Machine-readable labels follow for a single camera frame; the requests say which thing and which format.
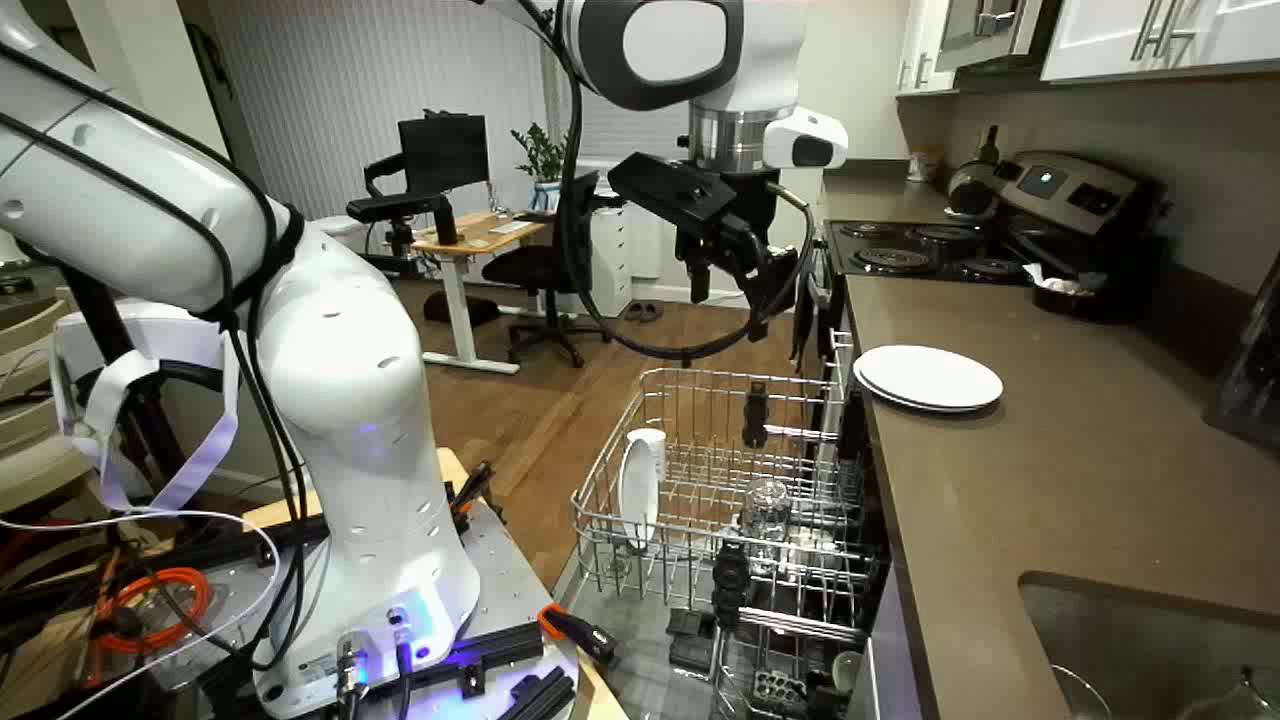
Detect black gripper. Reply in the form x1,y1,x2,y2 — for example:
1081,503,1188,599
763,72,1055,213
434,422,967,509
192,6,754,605
677,196,810,345

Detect white round plate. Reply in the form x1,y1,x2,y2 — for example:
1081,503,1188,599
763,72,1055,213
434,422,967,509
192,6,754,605
857,374,999,418
852,340,1008,411
616,422,672,554

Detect loaded lower dishwasher rack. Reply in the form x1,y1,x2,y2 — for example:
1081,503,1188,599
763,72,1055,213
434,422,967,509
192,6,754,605
656,536,886,720

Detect grey open dishwasher door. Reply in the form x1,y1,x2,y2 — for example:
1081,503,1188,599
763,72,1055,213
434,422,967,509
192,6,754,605
551,552,696,720

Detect black countertop appliance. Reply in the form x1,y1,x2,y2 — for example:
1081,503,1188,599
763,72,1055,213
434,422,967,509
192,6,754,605
1205,251,1280,455

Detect black rack clip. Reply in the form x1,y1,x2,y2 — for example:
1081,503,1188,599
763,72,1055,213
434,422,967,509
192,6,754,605
741,374,776,451

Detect black kitchen stove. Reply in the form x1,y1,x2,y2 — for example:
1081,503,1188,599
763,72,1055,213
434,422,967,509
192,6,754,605
810,149,1167,323

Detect dark kettle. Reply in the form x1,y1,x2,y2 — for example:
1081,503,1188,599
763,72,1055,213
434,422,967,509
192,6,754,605
941,125,1011,222

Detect white crumpled cloth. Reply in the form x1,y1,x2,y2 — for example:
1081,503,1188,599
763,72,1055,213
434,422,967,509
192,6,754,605
1018,259,1093,299

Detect green potted plant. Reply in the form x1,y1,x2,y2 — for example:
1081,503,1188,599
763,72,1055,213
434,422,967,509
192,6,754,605
513,120,572,214

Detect wooden desk white legs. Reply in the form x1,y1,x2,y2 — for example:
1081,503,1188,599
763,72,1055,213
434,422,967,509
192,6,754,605
402,208,554,379

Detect dark overhead microwave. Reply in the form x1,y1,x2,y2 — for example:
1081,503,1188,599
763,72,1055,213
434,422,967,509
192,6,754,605
936,0,1062,76

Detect black clamp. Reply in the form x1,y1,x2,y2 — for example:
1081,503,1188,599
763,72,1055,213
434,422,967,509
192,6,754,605
449,455,498,536

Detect robot mounting table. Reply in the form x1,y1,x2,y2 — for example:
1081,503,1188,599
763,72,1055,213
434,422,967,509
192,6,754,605
0,445,630,720

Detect black armrest swivel chair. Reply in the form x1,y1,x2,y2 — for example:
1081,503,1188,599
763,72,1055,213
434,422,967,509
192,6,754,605
343,150,434,265

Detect steel kitchen sink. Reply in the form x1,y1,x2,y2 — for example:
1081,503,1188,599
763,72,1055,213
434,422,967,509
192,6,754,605
1014,570,1280,720

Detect white box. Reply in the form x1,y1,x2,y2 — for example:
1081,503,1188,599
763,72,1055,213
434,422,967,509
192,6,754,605
49,294,232,404

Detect black tripod pole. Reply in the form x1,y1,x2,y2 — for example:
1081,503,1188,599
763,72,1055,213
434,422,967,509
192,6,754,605
57,265,183,485

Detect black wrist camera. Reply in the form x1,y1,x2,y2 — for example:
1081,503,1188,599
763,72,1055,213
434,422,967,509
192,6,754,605
609,149,741,233

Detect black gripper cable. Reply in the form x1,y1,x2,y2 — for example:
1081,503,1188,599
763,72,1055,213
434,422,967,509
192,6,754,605
513,0,821,369

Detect metal wire dishwasher rack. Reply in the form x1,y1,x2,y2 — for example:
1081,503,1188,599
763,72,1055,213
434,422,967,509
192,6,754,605
567,362,886,653

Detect narrow white wall cabinet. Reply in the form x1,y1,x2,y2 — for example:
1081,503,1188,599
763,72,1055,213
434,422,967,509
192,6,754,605
893,0,958,97

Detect red black handled tool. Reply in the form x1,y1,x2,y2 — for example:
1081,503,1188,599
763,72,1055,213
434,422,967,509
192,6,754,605
537,599,621,670

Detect wide white wall cabinet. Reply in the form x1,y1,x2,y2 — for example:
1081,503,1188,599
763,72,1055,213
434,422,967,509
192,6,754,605
1036,0,1280,88

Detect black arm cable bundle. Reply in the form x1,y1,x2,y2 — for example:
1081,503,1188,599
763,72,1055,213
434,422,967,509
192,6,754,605
0,103,321,670

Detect pale lilac strap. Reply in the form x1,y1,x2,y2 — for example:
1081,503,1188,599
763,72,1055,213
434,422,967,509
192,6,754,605
50,349,246,520

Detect thin white cable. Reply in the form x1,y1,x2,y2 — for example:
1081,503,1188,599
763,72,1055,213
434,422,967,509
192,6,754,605
0,503,292,720

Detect orange cable coil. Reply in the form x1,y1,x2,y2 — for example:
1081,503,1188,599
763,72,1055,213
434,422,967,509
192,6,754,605
85,565,214,659

